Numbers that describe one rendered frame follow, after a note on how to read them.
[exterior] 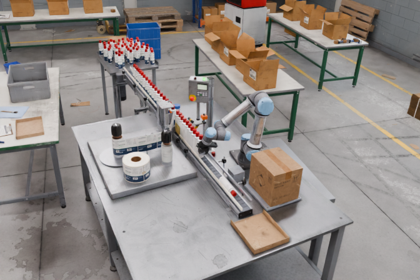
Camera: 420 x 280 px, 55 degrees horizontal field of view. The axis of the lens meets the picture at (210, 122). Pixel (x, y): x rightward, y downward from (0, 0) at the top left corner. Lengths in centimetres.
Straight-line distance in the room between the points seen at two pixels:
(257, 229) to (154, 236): 67
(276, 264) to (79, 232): 182
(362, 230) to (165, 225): 215
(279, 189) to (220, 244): 57
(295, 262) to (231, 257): 99
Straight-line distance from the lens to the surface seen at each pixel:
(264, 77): 481
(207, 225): 278
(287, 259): 349
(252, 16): 859
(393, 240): 428
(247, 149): 315
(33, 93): 470
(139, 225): 280
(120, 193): 302
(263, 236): 273
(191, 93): 327
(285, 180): 286
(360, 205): 456
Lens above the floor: 271
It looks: 28 degrees down
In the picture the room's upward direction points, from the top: 2 degrees clockwise
